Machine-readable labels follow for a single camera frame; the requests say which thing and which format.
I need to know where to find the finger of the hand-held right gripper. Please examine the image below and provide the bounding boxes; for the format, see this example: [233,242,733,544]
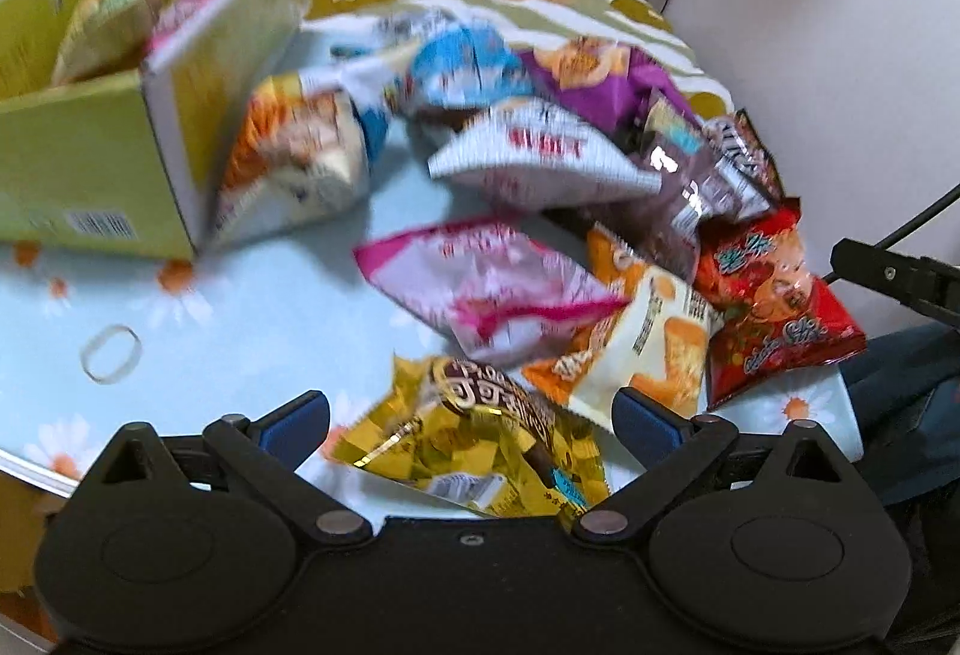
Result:
[829,237,960,328]

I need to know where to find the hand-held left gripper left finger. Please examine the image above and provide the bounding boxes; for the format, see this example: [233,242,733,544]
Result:
[90,389,376,545]

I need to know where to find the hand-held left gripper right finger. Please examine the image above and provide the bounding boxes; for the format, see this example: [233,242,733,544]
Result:
[574,389,863,543]

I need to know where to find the yellow gold snack packet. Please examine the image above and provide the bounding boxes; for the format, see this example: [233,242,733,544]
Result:
[326,351,612,521]

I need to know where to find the dark red snack packet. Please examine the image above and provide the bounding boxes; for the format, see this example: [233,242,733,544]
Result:
[705,107,785,214]

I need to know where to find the green cardboard box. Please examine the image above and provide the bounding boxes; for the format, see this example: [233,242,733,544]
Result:
[0,0,327,260]

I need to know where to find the purple snack packet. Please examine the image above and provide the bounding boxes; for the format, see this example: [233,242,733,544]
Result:
[517,36,702,139]

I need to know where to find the cream and orange snack packet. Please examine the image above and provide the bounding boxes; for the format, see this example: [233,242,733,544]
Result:
[521,224,725,427]

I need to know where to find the light blue daisy tablecloth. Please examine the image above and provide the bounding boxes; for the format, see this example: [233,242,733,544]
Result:
[0,2,867,498]

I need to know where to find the person's dark blue trousers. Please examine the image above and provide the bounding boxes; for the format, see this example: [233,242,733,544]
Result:
[840,321,960,513]

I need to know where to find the bright red snack packet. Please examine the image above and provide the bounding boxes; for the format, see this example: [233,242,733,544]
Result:
[690,205,867,412]

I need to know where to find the large pink snack packet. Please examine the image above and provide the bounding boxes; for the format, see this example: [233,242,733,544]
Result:
[352,216,631,367]

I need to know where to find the rubber band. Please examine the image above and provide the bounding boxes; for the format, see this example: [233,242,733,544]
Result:
[79,323,145,386]

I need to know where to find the brown snack packet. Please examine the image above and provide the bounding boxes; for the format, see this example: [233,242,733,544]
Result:
[547,89,781,281]

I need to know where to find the orange and white snack packet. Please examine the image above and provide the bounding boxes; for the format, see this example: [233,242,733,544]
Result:
[214,66,391,247]

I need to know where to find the white snack packet red label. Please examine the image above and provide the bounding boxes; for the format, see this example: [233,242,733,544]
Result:
[427,96,665,210]

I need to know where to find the blue snack packet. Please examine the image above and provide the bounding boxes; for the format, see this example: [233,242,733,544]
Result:
[330,10,541,116]

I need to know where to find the pale green snack packet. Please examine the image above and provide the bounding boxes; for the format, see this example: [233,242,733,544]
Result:
[52,0,188,86]

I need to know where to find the black cable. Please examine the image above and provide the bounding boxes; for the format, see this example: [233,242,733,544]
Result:
[874,179,960,251]

